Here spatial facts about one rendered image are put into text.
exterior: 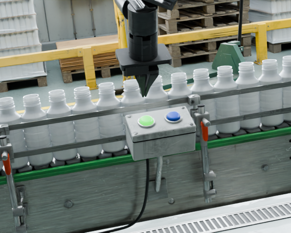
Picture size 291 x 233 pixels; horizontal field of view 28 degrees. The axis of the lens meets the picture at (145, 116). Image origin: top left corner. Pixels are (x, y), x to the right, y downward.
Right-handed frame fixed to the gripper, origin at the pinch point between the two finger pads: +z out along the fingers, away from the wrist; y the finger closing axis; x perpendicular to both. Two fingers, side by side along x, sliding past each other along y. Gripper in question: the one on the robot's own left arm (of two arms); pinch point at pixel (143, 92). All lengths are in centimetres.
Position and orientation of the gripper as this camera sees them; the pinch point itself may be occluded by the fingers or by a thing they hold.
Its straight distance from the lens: 120.2
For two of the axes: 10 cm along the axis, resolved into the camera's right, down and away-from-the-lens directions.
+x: 2.3, 5.8, -7.8
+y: -9.7, 1.4, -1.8
